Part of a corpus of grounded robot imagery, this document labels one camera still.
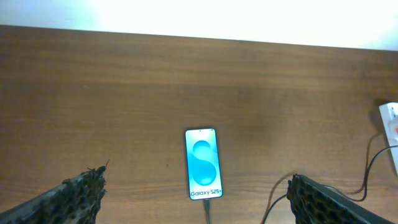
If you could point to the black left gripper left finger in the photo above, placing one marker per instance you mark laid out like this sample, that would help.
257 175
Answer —
75 200

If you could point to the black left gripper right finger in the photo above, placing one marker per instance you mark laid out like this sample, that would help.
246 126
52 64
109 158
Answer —
313 203

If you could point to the blue Galaxy smartphone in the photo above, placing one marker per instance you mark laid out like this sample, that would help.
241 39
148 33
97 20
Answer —
203 164

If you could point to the white power strip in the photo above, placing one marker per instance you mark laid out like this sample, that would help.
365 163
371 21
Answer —
388 114

